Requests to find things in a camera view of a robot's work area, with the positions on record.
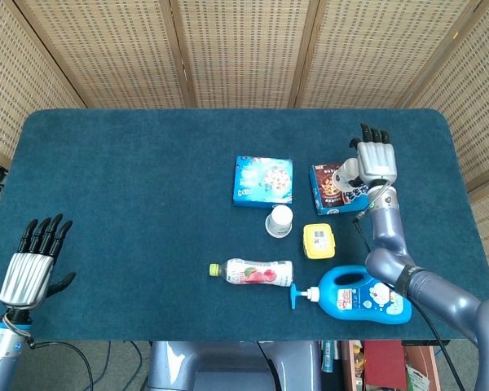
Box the blue brown chocolate cookie box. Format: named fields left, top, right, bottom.
left=308, top=161, right=372, bottom=216

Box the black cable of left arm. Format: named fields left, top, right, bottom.
left=27, top=340, right=95, bottom=391

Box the teal felt table cover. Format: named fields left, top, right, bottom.
left=0, top=108, right=489, bottom=342

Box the red cardboard box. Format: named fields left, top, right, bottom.
left=362, top=340, right=408, bottom=388

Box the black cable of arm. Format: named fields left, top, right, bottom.
left=27, top=340, right=95, bottom=391
left=352, top=209, right=468, bottom=391

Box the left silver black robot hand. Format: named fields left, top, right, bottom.
left=0, top=213, right=77, bottom=309

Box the light blue packet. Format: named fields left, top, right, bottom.
left=321, top=340, right=336, bottom=374

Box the light blue cookie box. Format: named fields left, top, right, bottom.
left=231, top=156, right=293, bottom=209

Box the peach drink plastic bottle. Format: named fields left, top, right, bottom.
left=209, top=257, right=294, bottom=287

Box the woven bamboo folding screen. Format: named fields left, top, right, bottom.
left=0, top=0, right=489, bottom=297

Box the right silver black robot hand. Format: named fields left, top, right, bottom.
left=349, top=123, right=399, bottom=187

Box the blue detergent pump bottle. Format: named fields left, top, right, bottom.
left=289, top=264, right=413, bottom=326

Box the green tub yellow lid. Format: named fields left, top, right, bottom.
left=302, top=222, right=337, bottom=260

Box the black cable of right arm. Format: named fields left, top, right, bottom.
left=352, top=209, right=468, bottom=391

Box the grey-blue robot torso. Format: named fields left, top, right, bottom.
left=146, top=340, right=323, bottom=391

